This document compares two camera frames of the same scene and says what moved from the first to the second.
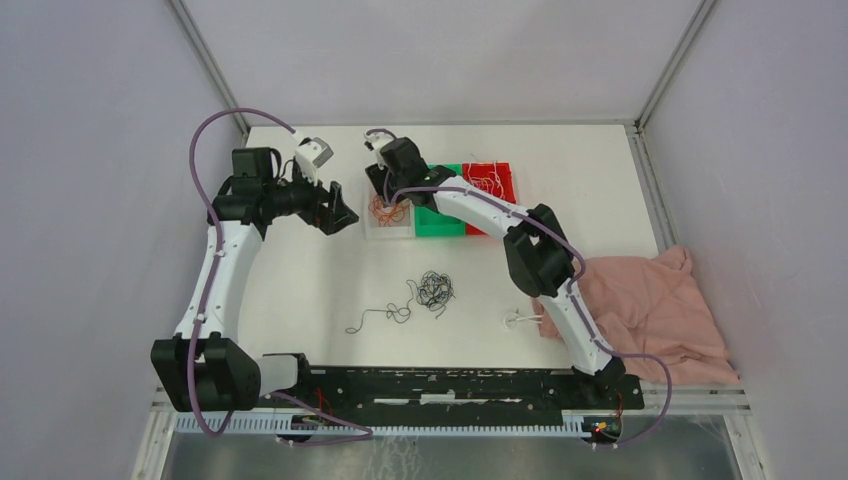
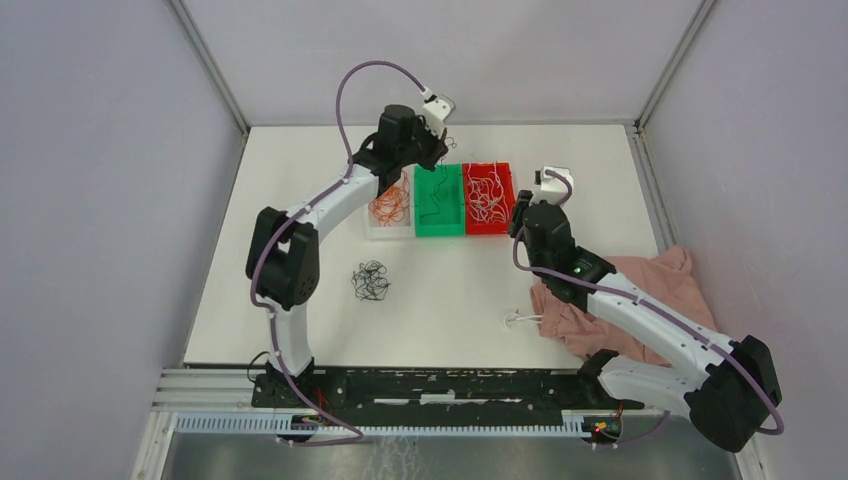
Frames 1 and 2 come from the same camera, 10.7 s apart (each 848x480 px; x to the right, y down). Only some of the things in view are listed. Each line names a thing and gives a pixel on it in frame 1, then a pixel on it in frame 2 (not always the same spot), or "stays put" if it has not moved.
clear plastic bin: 390,221 stays put
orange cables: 385,214 stays put
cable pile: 434,289 → 369,282
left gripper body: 318,212 → 424,148
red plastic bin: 493,177 stays put
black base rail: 379,390 stays put
